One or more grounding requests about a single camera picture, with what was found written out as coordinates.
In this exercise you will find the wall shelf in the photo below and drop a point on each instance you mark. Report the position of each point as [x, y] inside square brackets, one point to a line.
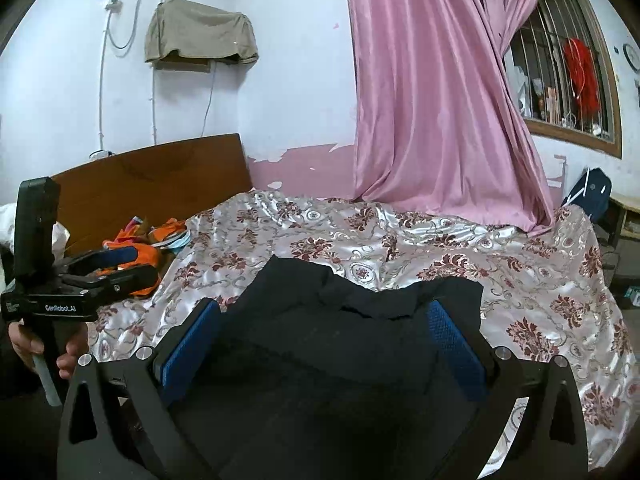
[180, 65]

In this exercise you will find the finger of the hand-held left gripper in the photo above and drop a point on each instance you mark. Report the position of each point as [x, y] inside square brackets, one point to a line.
[120, 256]
[135, 280]

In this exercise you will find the white wall conduit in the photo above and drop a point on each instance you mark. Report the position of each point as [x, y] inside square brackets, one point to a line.
[154, 110]

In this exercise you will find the red hanging garment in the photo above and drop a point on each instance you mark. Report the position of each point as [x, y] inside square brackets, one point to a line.
[582, 75]

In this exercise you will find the orange carton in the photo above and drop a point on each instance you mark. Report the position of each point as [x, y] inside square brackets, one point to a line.
[552, 105]

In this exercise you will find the white plastic bag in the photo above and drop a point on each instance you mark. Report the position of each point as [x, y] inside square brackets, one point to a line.
[521, 90]

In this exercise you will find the teal striped cloth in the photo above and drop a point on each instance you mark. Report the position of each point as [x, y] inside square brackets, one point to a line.
[177, 244]

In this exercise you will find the black jacket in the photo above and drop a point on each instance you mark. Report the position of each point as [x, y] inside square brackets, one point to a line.
[325, 350]

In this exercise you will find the wooden headboard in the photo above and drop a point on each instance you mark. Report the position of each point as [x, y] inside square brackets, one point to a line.
[150, 175]

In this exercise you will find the white pillow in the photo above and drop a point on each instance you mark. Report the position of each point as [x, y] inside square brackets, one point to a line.
[6, 225]

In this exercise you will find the white power strip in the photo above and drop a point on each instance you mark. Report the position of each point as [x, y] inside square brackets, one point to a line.
[100, 154]

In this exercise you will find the floral satin bedspread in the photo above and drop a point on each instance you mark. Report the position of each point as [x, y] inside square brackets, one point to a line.
[400, 240]

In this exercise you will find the barred window with wooden frame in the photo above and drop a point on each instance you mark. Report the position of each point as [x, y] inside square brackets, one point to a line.
[575, 140]

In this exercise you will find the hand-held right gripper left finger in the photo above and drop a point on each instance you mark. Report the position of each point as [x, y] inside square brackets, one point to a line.
[190, 355]

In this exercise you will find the round wall clock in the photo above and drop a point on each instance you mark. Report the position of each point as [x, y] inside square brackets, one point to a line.
[632, 56]

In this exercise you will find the person's left hand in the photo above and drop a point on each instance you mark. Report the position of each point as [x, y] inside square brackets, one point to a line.
[72, 360]

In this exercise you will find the beige cloth cover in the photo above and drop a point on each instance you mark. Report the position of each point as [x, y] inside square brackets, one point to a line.
[200, 30]

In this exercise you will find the white wall socket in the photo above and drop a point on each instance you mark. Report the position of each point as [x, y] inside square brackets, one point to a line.
[114, 3]

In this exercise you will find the orange garment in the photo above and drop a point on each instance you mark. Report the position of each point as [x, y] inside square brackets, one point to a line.
[150, 255]

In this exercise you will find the wooden cubby desk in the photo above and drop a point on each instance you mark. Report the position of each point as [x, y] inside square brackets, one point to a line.
[627, 205]

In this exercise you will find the pink curtain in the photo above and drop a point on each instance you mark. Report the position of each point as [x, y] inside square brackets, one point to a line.
[425, 85]

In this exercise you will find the white wall bracket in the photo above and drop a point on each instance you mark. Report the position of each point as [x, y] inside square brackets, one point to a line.
[557, 170]

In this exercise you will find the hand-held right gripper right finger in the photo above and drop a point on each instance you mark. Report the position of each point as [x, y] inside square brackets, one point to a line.
[457, 355]

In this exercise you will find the blue backpack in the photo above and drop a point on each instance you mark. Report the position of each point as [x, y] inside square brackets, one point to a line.
[595, 190]

